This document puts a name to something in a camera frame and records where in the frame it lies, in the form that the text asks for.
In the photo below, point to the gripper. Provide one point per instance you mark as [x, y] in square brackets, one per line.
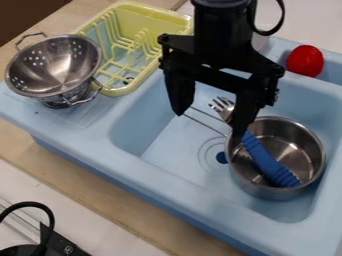
[218, 66]

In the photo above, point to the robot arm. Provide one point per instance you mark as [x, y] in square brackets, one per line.
[221, 23]

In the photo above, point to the metal sieve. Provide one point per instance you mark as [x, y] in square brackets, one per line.
[54, 70]

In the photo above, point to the toy sink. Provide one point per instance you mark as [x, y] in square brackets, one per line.
[187, 156]

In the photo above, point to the silver pot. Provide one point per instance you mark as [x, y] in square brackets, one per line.
[276, 158]

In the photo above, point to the yellow dish rack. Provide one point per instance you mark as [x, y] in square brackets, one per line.
[133, 46]

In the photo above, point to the red toy ball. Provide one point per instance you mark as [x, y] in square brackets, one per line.
[305, 61]

